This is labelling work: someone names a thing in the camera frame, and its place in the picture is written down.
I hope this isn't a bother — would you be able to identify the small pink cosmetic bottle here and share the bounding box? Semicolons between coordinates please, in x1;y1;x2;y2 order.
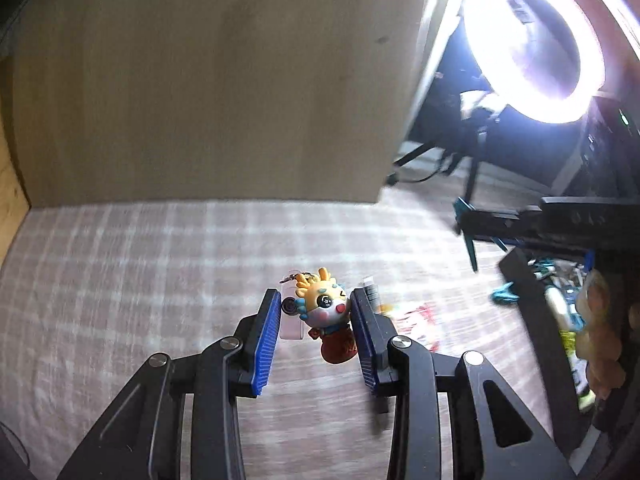
361;276;384;314

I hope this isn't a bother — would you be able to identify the cartoon dragon keychain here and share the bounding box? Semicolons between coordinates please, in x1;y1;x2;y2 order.
280;268;357;364

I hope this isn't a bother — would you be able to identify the black storage tray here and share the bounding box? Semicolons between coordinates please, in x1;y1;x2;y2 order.
497;246;622;458

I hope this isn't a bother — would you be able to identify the pine wood board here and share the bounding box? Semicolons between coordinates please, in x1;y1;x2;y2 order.
0;129;29;262

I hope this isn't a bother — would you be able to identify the red white sachet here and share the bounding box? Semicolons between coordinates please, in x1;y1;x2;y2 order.
381;304;442;352

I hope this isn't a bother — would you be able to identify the large brown cardboard panel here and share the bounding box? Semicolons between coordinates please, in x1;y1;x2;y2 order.
12;0;425;207

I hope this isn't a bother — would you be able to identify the white ring light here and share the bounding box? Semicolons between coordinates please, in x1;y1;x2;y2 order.
462;0;605;125

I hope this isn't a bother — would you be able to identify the teal clothes peg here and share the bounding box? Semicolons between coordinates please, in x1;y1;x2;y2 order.
490;282;520;306

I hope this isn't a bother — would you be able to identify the person right hand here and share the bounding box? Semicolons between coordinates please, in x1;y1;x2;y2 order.
575;269;626;401

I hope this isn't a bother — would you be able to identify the black tripod stand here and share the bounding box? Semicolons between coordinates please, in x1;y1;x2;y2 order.
391;109;501;206

